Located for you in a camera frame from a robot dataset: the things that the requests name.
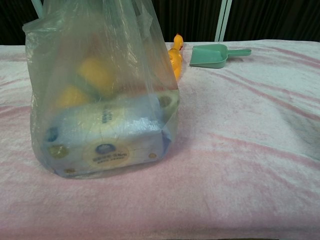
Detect translucent plastic bag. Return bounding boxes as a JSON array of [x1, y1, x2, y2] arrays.
[[21, 0, 181, 180]]

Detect yellow round object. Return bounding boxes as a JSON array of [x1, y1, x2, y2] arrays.
[[54, 84, 91, 109]]

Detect blue wet wipes pack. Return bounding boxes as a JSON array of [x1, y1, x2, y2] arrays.
[[41, 91, 180, 177]]

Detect light green pole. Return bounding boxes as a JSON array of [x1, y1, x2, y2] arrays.
[[30, 0, 45, 20]]

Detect pink white fuzzy blanket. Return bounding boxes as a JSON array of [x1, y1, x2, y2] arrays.
[[0, 37, 320, 237]]

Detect yellow green sponge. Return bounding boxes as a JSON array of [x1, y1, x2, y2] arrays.
[[74, 56, 118, 98]]

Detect white vertical pole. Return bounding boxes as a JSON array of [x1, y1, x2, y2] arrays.
[[214, 0, 233, 42]]

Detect orange plastic toy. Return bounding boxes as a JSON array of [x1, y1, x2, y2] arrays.
[[167, 33, 185, 82]]

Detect black curtain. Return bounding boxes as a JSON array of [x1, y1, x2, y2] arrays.
[[0, 0, 320, 46]]

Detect green plastic dustpan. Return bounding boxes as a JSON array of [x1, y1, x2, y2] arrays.
[[189, 43, 252, 69]]

